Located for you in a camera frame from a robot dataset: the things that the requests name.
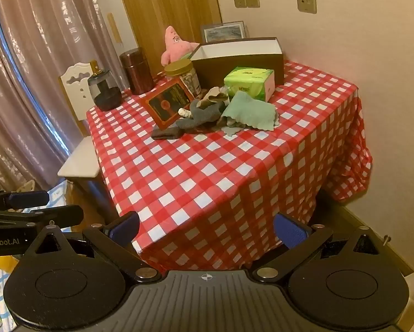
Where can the large beige wall socket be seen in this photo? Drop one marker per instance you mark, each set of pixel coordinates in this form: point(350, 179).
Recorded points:
point(306, 1)

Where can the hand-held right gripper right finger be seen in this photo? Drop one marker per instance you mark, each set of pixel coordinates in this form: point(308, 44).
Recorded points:
point(290, 232)

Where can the brown metal canister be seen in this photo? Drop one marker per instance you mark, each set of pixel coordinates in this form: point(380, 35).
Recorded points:
point(136, 72)

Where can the green tissue pack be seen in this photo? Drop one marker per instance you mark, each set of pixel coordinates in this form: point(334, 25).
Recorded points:
point(252, 79)

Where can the glass jar with dark base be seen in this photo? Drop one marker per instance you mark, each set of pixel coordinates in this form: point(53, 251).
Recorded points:
point(105, 96)

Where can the gold-lidded plastic nut jar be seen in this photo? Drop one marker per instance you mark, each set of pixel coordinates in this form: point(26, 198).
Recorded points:
point(189, 79)

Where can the beige cloth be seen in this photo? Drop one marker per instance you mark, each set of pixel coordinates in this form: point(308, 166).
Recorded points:
point(210, 96)

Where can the brown cardboard box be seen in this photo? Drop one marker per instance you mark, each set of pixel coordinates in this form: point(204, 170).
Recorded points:
point(234, 64)

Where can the pale pink curtain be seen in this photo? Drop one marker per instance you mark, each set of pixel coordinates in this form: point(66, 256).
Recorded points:
point(37, 58)

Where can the wooden door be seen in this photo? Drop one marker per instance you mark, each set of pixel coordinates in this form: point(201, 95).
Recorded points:
point(165, 3)

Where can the metal door stopper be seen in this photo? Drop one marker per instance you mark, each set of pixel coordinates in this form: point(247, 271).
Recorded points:
point(387, 240)

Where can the framed picture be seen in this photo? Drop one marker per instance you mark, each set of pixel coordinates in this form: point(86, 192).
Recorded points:
point(224, 31)

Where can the white wooden chair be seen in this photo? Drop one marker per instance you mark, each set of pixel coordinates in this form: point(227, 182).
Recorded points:
point(75, 86)

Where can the blue white checked cloth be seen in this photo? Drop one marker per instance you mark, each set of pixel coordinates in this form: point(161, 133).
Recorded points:
point(63, 197)

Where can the pink starfish plush toy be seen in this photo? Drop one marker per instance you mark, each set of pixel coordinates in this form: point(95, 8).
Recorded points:
point(174, 46)

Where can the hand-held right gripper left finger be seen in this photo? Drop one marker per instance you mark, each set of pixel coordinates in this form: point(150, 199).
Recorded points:
point(122, 231)

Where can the grey fluffy cloth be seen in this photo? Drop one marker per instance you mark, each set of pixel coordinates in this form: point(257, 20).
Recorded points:
point(200, 117)

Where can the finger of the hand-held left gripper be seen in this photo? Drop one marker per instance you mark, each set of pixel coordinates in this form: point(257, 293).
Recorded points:
point(62, 214)
point(27, 199)

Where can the red white checkered tablecloth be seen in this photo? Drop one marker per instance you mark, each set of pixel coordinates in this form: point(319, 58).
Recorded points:
point(227, 179)

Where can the light green cloth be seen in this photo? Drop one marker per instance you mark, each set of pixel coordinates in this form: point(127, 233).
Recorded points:
point(252, 110)

